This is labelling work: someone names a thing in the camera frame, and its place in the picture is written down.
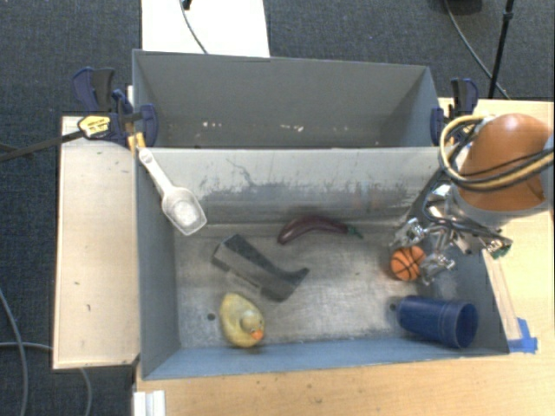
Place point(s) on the purple toy eggplant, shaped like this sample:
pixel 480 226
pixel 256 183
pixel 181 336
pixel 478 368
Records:
pixel 303 227

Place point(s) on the grey metal bin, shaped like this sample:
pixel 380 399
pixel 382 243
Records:
pixel 338 310

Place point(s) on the blue plastic cup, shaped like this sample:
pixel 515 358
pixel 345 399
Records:
pixel 433 319

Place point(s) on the clear plastic scoop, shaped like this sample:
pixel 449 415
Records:
pixel 182 215

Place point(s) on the pale wood board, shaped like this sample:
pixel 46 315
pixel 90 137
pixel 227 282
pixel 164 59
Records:
pixel 95 254

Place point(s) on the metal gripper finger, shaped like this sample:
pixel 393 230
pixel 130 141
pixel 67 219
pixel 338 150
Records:
pixel 435 264
pixel 409 232

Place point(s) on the orange toy basketball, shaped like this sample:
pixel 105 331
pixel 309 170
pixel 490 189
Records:
pixel 406 264

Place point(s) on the yellow rubber duck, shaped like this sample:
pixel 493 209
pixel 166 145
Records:
pixel 238 319

